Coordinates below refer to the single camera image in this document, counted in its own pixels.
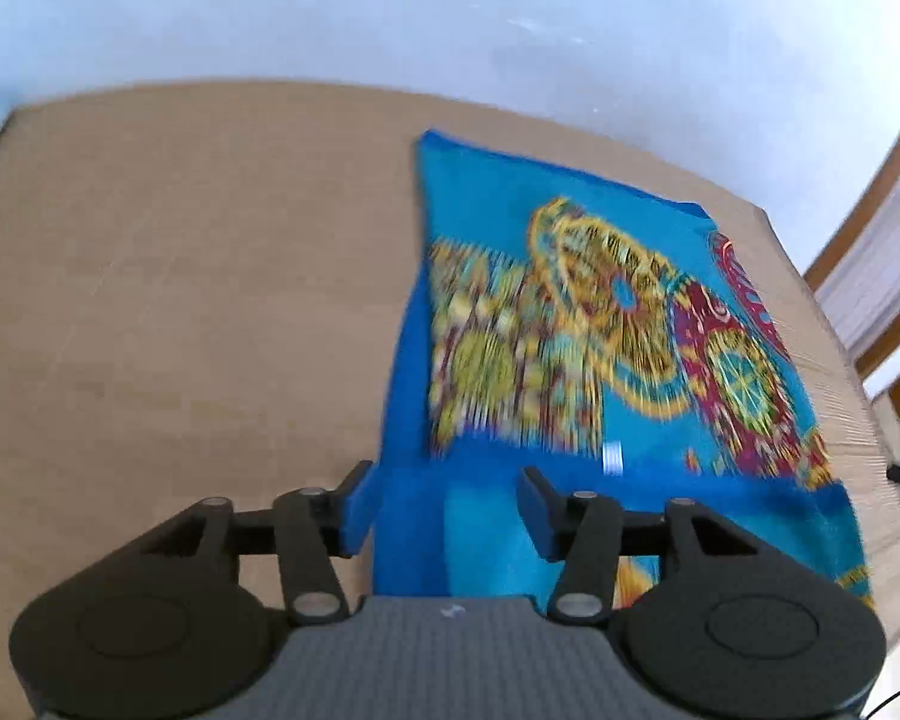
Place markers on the pale curtain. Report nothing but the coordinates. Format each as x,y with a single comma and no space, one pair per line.
881,292

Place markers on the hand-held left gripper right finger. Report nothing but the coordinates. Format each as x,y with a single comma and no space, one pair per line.
540,525

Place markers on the wooden door frame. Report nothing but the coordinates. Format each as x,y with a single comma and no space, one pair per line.
862,217

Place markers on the blue patterned cloth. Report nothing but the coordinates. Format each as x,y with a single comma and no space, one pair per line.
607,315

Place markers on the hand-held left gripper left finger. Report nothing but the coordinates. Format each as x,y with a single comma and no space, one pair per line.
360,510

